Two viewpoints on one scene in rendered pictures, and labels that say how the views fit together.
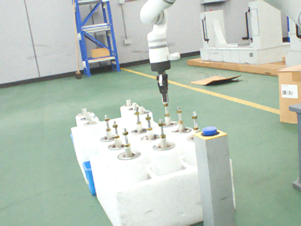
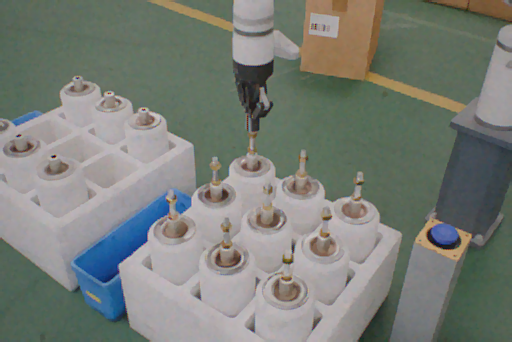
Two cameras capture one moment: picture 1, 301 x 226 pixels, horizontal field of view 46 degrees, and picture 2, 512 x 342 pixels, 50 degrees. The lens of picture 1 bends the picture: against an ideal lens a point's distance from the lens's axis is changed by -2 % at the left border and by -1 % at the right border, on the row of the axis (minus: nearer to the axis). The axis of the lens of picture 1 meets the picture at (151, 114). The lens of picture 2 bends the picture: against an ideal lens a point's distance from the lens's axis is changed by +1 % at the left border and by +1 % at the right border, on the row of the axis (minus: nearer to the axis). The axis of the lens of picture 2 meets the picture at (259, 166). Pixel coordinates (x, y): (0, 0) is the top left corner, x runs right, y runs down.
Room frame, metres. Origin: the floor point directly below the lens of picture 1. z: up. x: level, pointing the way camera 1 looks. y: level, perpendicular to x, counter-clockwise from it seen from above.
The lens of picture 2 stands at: (0.61, 0.47, 0.93)
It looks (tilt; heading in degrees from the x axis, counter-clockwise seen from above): 37 degrees down; 324
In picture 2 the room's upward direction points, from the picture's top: 1 degrees clockwise
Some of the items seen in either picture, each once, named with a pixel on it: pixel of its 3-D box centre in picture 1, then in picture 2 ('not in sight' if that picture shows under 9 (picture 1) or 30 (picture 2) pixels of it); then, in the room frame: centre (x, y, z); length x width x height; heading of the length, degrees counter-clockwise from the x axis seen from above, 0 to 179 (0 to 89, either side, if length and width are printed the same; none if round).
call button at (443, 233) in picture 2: (209, 132); (444, 235); (0.95, -0.15, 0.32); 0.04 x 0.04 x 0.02
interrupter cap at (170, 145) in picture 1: (164, 146); (322, 247); (1.09, -0.03, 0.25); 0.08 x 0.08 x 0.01
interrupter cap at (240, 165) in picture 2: (168, 124); (252, 166); (1.35, -0.06, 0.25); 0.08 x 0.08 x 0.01
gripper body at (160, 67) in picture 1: (161, 71); (253, 76); (1.35, -0.06, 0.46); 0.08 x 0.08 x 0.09
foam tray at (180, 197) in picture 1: (157, 181); (264, 279); (1.20, 0.01, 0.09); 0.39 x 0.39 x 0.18; 19
